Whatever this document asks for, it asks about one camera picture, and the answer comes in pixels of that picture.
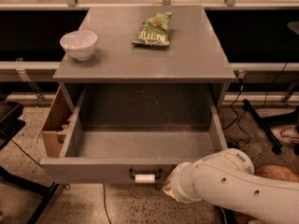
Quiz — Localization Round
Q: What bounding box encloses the grey top drawer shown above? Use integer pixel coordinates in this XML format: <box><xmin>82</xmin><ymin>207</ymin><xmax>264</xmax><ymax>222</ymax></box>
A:
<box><xmin>41</xmin><ymin>84</ymin><xmax>226</xmax><ymax>183</ymax></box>

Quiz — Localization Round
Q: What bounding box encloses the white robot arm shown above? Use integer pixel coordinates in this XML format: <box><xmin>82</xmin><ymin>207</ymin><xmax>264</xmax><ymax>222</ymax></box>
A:
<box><xmin>163</xmin><ymin>148</ymin><xmax>299</xmax><ymax>224</ymax></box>

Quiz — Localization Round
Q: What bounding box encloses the grey drawer cabinet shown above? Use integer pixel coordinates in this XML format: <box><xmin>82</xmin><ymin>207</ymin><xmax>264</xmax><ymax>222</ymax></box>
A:
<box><xmin>52</xmin><ymin>5</ymin><xmax>236</xmax><ymax>114</ymax></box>

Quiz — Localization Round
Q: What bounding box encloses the green chip bag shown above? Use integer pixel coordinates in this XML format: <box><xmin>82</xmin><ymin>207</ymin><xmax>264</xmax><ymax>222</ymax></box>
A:
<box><xmin>132</xmin><ymin>12</ymin><xmax>172</xmax><ymax>47</ymax></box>

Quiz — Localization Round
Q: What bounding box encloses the white ceramic bowl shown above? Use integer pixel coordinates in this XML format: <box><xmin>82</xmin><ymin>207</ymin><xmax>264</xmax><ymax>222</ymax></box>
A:
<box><xmin>60</xmin><ymin>30</ymin><xmax>98</xmax><ymax>61</ymax></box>

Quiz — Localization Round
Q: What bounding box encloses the brown cardboard box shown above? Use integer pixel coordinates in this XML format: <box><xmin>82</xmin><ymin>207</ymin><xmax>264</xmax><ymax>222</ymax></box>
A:
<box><xmin>42</xmin><ymin>89</ymin><xmax>72</xmax><ymax>158</ymax></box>

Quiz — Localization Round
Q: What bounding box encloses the black stand leg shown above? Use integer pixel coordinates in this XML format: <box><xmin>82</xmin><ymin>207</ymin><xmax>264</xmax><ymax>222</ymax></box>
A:
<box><xmin>243</xmin><ymin>99</ymin><xmax>282</xmax><ymax>155</ymax></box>

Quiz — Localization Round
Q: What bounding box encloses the black power cable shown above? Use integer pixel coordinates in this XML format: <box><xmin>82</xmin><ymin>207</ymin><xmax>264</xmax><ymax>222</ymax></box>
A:
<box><xmin>221</xmin><ymin>77</ymin><xmax>251</xmax><ymax>153</ymax></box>

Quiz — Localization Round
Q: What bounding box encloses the black floor cable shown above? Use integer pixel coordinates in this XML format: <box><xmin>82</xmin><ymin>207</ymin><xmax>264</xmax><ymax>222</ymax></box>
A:
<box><xmin>102</xmin><ymin>184</ymin><xmax>112</xmax><ymax>224</ymax></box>

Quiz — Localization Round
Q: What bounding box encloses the black frame on left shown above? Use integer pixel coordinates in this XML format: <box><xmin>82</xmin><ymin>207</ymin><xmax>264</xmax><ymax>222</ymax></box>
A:
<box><xmin>0</xmin><ymin>107</ymin><xmax>52</xmax><ymax>224</ymax></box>

